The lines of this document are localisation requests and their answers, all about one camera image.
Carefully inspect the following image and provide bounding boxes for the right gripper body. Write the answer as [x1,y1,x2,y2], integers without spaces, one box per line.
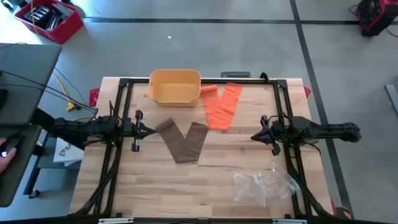
[261,115,285,156]

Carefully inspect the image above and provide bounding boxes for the red and black equipment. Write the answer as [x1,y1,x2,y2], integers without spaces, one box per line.
[356,0,398,37]

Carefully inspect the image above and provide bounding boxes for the person's hand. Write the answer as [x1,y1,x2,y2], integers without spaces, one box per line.
[0,138,18,175]

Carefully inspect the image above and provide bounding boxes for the yellow cable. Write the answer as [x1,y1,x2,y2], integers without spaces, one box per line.
[52,72,76,112]

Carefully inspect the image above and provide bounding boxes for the brown elastic bandage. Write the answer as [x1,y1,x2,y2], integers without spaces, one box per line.
[154,117,210,164]

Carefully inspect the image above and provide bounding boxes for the orange elastic bandage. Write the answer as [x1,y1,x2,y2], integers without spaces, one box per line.
[200,82,243,131]

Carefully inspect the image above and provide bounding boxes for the grey metal bar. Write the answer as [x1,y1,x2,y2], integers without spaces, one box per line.
[384,83,398,118]

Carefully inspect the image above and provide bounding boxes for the grey desk top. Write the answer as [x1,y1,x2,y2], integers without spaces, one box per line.
[0,42,62,125]

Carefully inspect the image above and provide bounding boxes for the black desk support beam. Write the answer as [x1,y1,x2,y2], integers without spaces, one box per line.
[30,107,88,150]

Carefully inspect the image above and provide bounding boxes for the black computer mouse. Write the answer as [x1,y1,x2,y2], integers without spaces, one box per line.
[1,132,25,158]

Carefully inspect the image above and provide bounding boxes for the black case with silver parts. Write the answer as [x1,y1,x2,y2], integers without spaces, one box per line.
[24,4,62,32]

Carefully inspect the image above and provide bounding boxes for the dark desk top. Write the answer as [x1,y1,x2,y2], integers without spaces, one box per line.
[0,124,44,208]

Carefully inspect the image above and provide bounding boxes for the red plastic crate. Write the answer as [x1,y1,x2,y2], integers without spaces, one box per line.
[14,0,85,45]

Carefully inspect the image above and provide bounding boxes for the silver bracket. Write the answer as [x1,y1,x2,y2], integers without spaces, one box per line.
[98,217,134,224]
[272,218,308,224]

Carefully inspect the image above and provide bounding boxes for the grey desk base with caster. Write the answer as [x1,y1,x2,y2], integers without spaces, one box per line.
[23,130,82,200]

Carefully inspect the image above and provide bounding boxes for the clear plastic bag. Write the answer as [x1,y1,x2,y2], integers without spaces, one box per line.
[231,170,269,208]
[266,163,301,200]

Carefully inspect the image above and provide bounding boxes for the white printed box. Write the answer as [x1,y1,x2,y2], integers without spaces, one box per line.
[52,136,86,167]

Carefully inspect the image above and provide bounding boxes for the black aluminium table frame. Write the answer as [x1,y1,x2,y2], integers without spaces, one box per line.
[73,77,335,218]

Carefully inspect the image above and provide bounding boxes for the yellow plastic bin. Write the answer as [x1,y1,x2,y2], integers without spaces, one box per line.
[147,68,202,108]

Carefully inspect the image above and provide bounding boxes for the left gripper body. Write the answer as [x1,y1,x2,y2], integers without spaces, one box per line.
[124,110,144,152]

